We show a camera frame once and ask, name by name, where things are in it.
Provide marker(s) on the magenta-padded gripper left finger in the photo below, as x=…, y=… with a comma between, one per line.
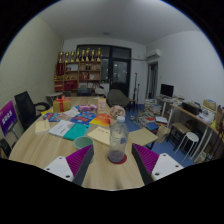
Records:
x=60, y=166

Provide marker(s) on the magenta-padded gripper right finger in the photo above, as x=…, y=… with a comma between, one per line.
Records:
x=164, y=165

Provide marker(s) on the clear plastic water bottle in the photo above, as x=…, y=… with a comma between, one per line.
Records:
x=118, y=140

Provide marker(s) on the teal book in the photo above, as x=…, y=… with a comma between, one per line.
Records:
x=76, y=131

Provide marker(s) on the flat round red coaster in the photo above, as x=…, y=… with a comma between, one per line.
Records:
x=124, y=160

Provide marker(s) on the white round stool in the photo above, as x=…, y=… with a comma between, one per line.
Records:
x=191, y=136

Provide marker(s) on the wooden stool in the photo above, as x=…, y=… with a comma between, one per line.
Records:
x=180, y=127

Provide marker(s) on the cream box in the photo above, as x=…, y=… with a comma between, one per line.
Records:
x=42, y=126

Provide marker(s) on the colourful picture book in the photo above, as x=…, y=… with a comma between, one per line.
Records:
x=51, y=117

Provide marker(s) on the pale yellow envelope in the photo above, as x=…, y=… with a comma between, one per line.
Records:
x=99, y=135

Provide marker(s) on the blue book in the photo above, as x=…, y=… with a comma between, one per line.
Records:
x=83, y=117

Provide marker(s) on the pile of books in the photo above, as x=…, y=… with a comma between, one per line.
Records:
x=150, y=108

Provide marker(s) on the black chair armrest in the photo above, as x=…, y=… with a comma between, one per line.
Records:
x=5, y=146

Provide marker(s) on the long cluttered side desk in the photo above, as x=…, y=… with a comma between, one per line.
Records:
x=200, y=118

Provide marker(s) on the yellow gift box red ribbon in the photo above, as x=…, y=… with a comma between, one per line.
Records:
x=61, y=105

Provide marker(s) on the orange book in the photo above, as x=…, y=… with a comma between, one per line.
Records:
x=100, y=120

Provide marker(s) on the black printer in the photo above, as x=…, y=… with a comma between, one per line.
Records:
x=191, y=108

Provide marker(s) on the pink package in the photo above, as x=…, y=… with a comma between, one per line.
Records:
x=86, y=108

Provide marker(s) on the black office chair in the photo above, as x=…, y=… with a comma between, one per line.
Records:
x=25, y=108

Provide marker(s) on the pink flowers in white pot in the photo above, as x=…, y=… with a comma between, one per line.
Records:
x=117, y=111

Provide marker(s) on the small round table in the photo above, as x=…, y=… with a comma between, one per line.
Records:
x=54, y=95

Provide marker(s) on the purple sign board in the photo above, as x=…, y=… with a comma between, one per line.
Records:
x=7, y=116

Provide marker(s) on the tan upright box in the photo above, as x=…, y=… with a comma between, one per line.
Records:
x=101, y=105

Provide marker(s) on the black computer monitor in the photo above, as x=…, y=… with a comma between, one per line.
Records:
x=167, y=90

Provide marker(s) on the dark grey chair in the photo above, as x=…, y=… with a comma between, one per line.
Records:
x=84, y=92

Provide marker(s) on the brown armchair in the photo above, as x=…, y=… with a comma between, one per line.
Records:
x=117, y=97

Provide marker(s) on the black microphone stand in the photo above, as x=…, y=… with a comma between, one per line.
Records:
x=134, y=88

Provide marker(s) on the wooden shelf unit with trophies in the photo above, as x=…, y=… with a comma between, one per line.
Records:
x=78, y=75

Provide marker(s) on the dark glass door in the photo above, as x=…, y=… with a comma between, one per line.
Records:
x=120, y=71

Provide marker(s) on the white wall air conditioner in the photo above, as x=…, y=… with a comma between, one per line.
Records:
x=153, y=54

